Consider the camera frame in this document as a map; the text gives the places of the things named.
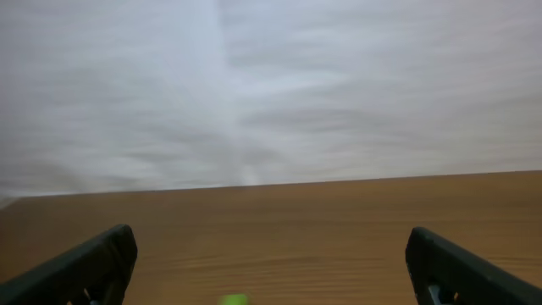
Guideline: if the green cube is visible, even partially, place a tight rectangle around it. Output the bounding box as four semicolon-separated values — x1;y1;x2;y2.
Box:
218;293;250;305

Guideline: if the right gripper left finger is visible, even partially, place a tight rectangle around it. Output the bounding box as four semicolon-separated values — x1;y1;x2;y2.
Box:
0;224;139;305

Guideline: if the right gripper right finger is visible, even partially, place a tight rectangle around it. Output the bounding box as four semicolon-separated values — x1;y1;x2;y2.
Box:
405;226;542;305

